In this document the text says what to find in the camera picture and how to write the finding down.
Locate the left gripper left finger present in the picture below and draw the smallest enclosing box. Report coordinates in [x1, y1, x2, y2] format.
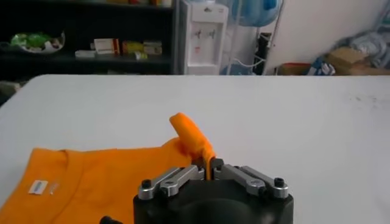
[137, 157, 211, 201]

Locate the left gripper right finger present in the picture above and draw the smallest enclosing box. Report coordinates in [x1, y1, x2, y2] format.
[211, 157, 289, 200]

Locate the orange t-shirt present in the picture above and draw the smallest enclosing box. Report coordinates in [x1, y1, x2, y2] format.
[0, 112, 217, 224]

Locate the blue water jug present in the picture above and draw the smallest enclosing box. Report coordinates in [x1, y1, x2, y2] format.
[231, 0, 283, 28]
[219, 58, 255, 76]

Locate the red edged cardboard box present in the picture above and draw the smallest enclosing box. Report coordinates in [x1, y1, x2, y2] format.
[275, 61, 312, 76]

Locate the green white medicine box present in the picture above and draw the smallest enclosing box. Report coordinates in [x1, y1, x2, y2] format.
[143, 40, 163, 56]

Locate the blue white bag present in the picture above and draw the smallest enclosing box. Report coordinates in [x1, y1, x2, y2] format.
[307, 55, 336, 76]

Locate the white water dispenser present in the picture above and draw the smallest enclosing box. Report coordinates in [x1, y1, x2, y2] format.
[177, 0, 230, 76]

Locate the yellow green medicine box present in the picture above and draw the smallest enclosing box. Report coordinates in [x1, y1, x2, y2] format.
[121, 40, 144, 55]

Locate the white metal jug rack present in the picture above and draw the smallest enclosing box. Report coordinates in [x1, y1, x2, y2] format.
[226, 0, 285, 76]

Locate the white red striped box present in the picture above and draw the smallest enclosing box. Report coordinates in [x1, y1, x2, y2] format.
[93, 37, 121, 56]

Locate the white flat box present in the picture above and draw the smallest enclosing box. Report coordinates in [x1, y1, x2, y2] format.
[74, 49, 97, 59]

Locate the tan open cardboard box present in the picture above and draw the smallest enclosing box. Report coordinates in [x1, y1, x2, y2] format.
[325, 46, 390, 76]

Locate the black shelving unit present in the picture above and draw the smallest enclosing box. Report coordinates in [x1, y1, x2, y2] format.
[0, 0, 180, 76]

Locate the bowl of green packets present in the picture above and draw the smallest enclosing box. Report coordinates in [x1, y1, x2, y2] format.
[0, 30, 66, 55]

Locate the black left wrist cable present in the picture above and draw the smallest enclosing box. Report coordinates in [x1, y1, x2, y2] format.
[100, 215, 123, 224]

